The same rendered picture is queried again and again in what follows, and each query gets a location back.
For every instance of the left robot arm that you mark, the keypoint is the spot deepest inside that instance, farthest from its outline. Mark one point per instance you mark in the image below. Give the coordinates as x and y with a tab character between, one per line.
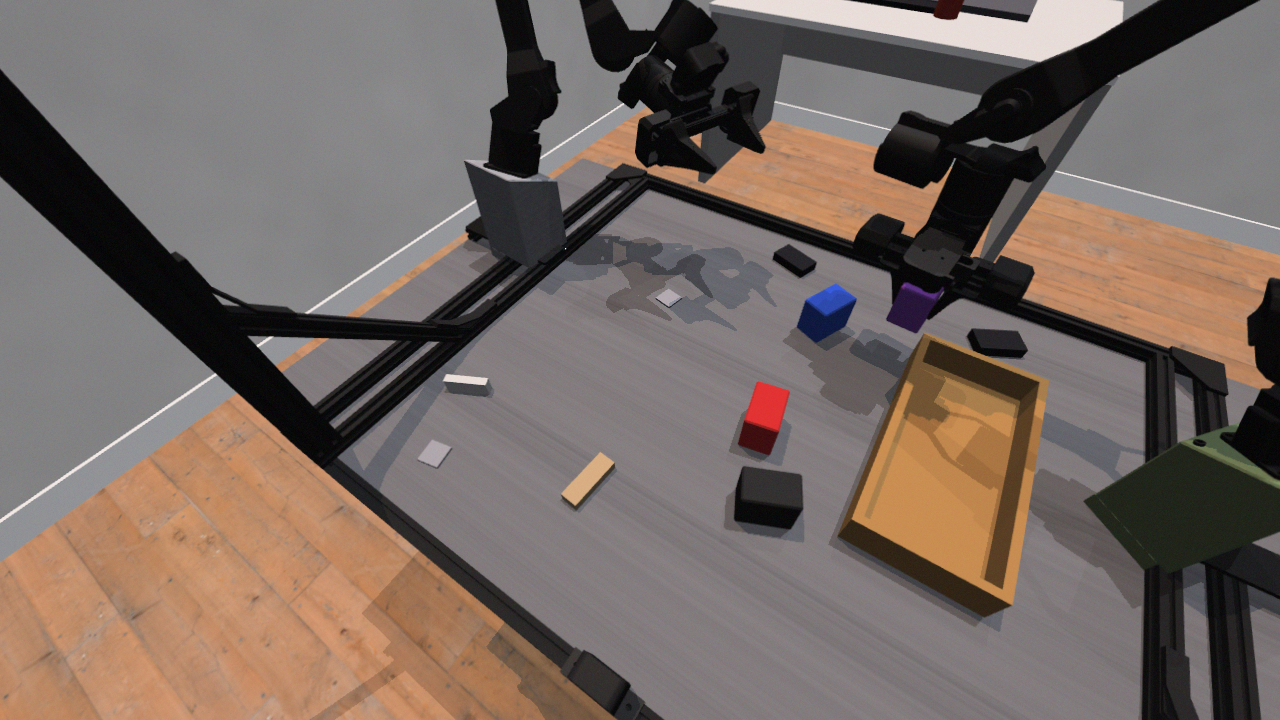
516	151

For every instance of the blue block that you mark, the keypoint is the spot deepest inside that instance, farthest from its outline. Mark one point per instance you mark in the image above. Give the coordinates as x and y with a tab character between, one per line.
826	312

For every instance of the wooden tray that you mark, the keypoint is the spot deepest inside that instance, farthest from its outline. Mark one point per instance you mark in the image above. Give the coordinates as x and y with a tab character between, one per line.
958	476

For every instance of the white rectangular block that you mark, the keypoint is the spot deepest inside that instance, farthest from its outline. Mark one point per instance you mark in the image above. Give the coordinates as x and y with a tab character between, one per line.
467	384

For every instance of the tan rectangular block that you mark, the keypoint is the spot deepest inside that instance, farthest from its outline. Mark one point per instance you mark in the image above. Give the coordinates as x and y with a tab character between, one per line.
588	481

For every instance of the red block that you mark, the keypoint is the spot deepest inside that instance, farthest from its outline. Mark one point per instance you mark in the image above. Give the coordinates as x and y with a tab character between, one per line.
763	418

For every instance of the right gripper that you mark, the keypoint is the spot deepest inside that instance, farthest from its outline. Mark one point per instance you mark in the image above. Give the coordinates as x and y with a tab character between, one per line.
1008	279

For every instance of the purple block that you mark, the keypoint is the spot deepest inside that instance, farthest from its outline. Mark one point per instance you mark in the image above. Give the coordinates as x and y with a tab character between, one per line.
911	307

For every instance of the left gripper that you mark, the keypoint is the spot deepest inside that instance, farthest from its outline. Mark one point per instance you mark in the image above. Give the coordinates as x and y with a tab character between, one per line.
673	145

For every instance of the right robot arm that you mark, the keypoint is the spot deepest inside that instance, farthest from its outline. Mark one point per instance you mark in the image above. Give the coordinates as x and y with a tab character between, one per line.
1024	103

